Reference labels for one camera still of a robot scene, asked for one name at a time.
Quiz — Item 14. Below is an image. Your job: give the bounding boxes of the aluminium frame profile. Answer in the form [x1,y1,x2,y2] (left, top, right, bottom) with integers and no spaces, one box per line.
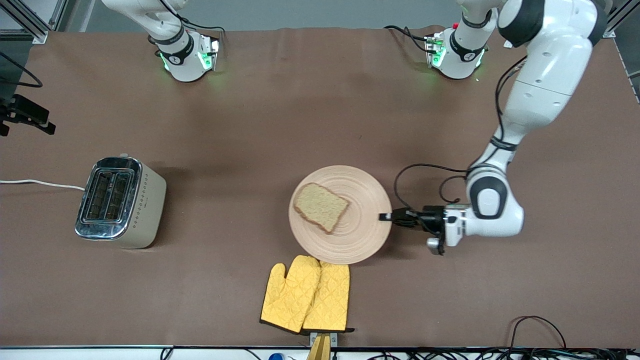
[602,0,640,39]
[0,0,69,45]

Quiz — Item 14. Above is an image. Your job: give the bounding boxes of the black looped cable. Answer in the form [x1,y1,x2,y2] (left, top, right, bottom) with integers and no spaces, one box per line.
[507,315,569,351]

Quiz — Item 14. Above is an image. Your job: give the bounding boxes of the round wooden plate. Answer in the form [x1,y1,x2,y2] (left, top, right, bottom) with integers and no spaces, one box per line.
[288,165,393,266]

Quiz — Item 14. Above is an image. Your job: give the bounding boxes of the black base cable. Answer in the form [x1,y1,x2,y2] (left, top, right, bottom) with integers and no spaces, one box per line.
[179,16,227,37]
[383,24,432,54]

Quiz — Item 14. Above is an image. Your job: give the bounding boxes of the yellow quilted oven mitt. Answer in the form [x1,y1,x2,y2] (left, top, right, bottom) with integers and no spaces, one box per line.
[301,260,355,334]
[259,255,322,335]

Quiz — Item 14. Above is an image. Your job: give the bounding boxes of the grey metal bracket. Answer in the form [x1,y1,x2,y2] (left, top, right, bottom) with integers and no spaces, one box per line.
[309,331,339,347]

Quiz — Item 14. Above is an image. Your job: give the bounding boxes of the white toaster power cord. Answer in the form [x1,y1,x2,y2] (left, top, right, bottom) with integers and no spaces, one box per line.
[0,178,86,192]

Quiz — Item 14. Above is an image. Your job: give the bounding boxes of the cream and chrome toaster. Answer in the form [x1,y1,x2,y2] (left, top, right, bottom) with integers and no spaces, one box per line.
[75,153,167,250]

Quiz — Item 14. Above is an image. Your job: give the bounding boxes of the black right base cable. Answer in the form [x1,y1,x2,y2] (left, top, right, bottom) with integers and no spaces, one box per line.
[179,16,227,37]

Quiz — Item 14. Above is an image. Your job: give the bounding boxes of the brown bread slice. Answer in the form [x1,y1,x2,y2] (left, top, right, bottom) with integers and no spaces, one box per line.
[293,182,351,235]

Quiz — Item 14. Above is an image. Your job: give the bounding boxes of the black left base cable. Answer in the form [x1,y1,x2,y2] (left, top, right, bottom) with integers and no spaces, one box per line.
[383,24,432,54]

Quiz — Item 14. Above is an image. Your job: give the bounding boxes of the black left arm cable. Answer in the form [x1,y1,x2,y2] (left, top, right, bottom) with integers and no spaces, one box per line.
[393,54,529,213]

